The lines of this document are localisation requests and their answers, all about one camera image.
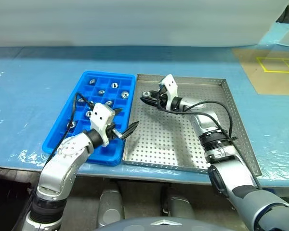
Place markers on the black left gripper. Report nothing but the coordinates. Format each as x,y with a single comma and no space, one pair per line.
112,131

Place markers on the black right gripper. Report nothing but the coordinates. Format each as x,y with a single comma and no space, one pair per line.
162,99

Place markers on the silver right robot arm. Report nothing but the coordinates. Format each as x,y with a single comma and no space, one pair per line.
231,173

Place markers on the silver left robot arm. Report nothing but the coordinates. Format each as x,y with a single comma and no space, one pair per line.
62,168

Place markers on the blue compartment tray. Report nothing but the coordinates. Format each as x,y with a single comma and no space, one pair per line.
110,156

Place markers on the perforated stainless steel tray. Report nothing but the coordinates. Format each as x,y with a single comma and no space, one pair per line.
159,144

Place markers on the grey rounded shape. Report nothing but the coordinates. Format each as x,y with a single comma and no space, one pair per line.
110,207
178,207

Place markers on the grey robot chest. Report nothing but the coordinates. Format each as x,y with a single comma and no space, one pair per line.
163,225

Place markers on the brown cardboard sheet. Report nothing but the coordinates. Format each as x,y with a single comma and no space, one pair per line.
274,81

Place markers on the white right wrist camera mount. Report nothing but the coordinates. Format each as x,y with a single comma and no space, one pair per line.
171,84

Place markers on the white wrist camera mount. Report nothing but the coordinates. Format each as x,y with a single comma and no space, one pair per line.
101,115
171,84

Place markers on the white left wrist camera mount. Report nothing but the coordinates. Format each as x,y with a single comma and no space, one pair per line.
101,115

